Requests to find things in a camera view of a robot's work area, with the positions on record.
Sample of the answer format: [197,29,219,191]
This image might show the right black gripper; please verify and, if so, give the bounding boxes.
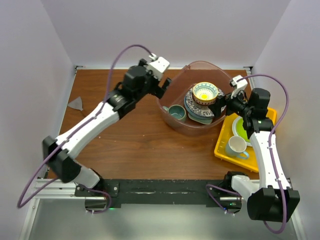
[208,86,252,118]

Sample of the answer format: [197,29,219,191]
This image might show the pink translucent plastic bin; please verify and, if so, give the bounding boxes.
[156,61,247,136]

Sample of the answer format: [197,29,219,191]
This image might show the teal yellow patterned bowl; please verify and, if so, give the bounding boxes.
[192,82,219,106]

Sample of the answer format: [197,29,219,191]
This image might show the blue floral plate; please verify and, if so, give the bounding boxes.
[184,82,225,119]

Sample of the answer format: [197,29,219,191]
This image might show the mint green divided tray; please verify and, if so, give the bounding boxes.
[188,113,213,125]

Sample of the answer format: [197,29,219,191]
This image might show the teal ceramic mug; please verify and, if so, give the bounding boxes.
[162,104,187,123]

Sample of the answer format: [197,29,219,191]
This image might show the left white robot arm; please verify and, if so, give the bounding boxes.
[42,57,171,196]

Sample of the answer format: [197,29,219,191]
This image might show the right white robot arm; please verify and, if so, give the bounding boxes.
[209,88,300,223]

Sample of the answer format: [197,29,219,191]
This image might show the yellow plastic tray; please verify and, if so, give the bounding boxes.
[214,113,280,175]

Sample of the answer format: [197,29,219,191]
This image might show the green plate white rim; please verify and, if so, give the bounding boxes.
[231,116,252,147]

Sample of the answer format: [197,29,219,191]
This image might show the grey triangular scraper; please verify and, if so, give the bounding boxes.
[67,96,85,114]

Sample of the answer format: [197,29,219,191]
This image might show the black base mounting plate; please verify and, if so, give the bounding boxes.
[74,178,243,210]

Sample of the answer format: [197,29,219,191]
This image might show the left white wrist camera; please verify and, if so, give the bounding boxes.
[146,53,170,81]

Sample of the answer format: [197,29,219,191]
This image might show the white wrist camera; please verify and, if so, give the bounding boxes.
[229,75,248,99]
[146,53,170,81]

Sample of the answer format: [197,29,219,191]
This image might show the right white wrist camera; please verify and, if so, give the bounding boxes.
[229,75,248,99]

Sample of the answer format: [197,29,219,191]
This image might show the white mug blue handle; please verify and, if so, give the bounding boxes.
[225,136,250,160]

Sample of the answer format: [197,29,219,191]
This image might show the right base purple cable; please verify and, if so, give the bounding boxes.
[205,183,243,215]

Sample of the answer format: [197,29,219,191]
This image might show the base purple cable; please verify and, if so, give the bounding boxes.
[84,187,113,215]
[205,183,243,215]

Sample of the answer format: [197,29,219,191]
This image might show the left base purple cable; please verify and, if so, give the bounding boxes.
[84,187,113,215]

